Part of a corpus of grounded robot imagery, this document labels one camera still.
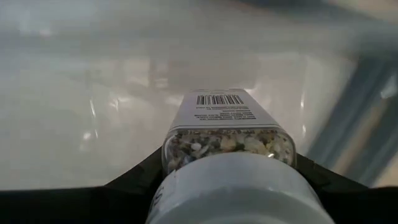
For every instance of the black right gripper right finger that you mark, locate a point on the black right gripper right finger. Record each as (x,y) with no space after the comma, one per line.
(357,205)

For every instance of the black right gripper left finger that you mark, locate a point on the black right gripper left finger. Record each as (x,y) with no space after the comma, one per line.
(93,205)

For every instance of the white-cap seasoning jar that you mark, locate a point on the white-cap seasoning jar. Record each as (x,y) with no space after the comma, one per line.
(224,109)

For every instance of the clear plastic bin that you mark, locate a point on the clear plastic bin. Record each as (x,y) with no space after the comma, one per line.
(93,93)

